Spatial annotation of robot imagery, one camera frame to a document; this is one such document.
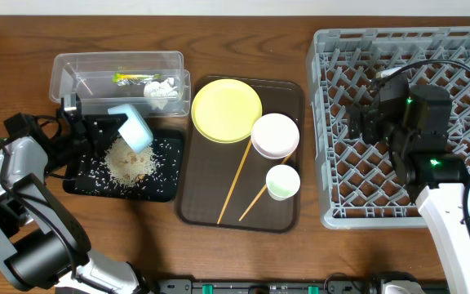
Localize yellow plate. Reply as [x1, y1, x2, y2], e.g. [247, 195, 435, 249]
[191, 78, 263, 144]

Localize pink white bowl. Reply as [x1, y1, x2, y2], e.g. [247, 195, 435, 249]
[251, 113, 300, 159]

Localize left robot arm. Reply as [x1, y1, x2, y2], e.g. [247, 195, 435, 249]
[0, 94, 160, 293]

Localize grey dishwasher rack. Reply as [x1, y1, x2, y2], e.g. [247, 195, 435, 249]
[307, 27, 470, 229]

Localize brown serving tray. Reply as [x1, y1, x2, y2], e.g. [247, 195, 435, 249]
[175, 74, 306, 234]

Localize cooked rice leftovers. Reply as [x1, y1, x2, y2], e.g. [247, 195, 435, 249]
[103, 138, 154, 186]

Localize clear plastic bin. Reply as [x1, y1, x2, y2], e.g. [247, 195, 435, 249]
[50, 51, 191, 118]

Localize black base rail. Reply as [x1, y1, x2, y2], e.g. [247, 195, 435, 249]
[158, 272, 450, 294]

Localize left wooden chopstick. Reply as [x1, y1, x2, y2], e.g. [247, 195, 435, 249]
[216, 139, 252, 225]

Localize green yellow wrapper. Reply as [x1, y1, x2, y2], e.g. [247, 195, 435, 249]
[112, 73, 161, 86]

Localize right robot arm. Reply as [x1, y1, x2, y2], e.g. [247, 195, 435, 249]
[346, 60, 470, 293]

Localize wooden chopstick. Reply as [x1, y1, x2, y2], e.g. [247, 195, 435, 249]
[216, 139, 252, 225]
[238, 154, 292, 222]

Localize black waste tray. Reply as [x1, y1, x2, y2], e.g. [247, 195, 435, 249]
[62, 128, 184, 203]

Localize crumpled white tissue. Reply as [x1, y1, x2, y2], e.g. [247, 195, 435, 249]
[144, 78, 178, 110]

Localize right wooden chopstick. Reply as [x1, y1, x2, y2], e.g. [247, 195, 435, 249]
[238, 154, 292, 222]

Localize pale green cup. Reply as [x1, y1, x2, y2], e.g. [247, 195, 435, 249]
[265, 165, 301, 201]

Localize light blue bowl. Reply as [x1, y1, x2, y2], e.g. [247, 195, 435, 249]
[108, 104, 153, 154]

